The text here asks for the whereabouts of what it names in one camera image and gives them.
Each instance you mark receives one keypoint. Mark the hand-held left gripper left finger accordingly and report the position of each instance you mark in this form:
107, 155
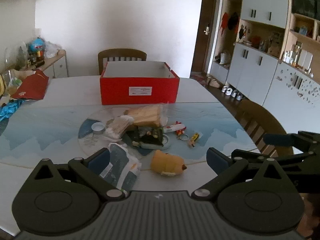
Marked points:
98, 160

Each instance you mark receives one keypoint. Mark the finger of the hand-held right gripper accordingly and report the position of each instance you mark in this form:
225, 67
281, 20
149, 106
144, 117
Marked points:
277, 139
250, 156

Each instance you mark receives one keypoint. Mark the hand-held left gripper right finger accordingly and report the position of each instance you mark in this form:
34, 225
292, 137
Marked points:
216, 160

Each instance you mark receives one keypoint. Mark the yellow plush toy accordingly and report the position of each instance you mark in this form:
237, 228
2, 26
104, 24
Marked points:
167, 162

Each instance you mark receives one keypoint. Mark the black snack packet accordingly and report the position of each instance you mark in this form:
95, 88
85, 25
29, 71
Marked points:
150, 135

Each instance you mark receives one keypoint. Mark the red cardboard box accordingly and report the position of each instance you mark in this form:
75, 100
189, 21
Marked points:
115, 92

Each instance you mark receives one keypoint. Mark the wooden slat-back chair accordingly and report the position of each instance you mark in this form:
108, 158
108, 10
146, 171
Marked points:
122, 52
260, 115

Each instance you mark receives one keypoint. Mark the tealight candle tin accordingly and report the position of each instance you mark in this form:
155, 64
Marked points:
97, 128

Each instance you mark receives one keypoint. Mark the white red tube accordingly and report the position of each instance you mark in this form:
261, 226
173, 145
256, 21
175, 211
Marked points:
171, 129

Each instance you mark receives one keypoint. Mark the row of shoes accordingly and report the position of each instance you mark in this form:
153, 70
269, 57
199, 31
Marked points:
232, 92

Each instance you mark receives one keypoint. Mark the sliced bread bag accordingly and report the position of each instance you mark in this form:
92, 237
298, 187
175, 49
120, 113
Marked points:
147, 116

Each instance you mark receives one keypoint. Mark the patterned door mat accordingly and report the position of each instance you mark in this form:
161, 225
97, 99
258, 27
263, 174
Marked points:
198, 76

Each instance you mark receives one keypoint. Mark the white tote bag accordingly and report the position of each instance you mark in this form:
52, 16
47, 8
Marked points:
225, 58

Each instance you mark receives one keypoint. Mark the red pouch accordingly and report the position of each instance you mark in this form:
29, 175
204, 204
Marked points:
32, 85

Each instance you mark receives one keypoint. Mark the white wooden-top sideboard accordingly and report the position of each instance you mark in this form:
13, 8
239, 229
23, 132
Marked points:
60, 66

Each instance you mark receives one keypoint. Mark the blue crumpled plastic bag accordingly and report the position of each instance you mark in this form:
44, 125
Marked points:
10, 108

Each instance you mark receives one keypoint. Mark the clear plastic bag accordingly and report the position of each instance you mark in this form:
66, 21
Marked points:
11, 80

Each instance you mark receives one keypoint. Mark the dark jar red label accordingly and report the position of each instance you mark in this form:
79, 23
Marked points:
41, 55

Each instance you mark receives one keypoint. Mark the crumpled white plastic bag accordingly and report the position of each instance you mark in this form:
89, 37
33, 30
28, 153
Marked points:
52, 49

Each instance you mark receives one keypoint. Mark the brown wooden door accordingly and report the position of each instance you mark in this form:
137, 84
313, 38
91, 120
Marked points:
205, 40

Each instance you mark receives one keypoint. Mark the black hanging ornament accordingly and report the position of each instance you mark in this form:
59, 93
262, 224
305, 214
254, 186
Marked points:
233, 21

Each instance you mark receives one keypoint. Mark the red hanging ornament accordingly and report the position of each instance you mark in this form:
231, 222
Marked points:
224, 21

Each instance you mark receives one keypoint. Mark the blue globe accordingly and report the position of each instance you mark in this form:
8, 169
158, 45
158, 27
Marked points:
36, 45

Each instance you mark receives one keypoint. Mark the dark green board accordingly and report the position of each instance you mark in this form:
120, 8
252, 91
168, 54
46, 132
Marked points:
306, 0

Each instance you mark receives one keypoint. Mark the white wall cabinet unit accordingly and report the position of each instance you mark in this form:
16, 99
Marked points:
252, 65

